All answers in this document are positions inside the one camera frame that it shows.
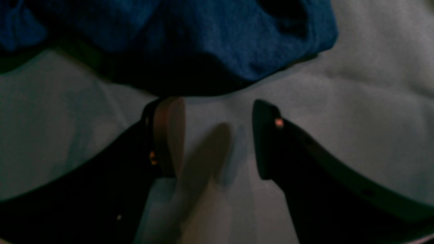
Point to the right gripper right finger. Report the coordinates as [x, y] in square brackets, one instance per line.
[329, 202]

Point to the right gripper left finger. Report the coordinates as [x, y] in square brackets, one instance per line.
[102, 201]

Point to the blue t-shirt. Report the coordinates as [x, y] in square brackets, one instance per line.
[178, 47]

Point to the light blue table cloth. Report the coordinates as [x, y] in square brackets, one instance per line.
[368, 100]

